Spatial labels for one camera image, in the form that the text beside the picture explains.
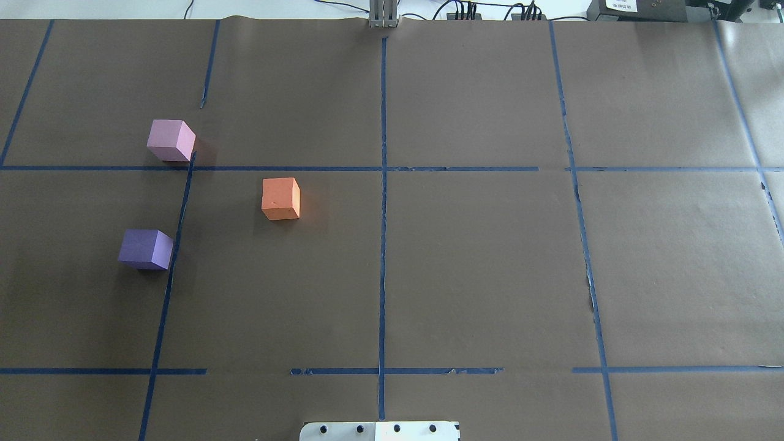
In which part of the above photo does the orange foam cube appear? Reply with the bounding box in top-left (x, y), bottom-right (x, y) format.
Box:
top-left (261, 178), bottom-right (301, 221)

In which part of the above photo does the brown paper table cover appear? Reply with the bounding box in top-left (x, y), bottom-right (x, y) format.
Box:
top-left (2, 17), bottom-right (782, 440)

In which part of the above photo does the black power strip left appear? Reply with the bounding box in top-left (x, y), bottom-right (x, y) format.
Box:
top-left (445, 1), bottom-right (482, 21)

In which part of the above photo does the black power strip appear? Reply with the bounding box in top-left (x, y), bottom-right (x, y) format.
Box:
top-left (445, 1), bottom-right (482, 21)
top-left (504, 1), bottom-right (547, 21)

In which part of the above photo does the pink foam cube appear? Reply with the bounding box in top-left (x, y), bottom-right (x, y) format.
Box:
top-left (146, 119), bottom-right (197, 162)

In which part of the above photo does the black power strip right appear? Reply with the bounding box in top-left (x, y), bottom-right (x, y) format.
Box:
top-left (504, 1), bottom-right (547, 21)

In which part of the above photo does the purple foam cube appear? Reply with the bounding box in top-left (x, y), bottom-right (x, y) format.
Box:
top-left (118, 229), bottom-right (174, 271)

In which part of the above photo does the dark grey computer box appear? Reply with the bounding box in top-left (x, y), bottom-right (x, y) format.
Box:
top-left (586, 1), bottom-right (716, 23)

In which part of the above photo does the aluminium extrusion post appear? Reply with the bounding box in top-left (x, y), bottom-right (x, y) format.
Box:
top-left (369, 0), bottom-right (400, 29)

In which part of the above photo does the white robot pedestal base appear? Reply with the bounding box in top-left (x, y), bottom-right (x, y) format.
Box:
top-left (299, 421), bottom-right (461, 440)

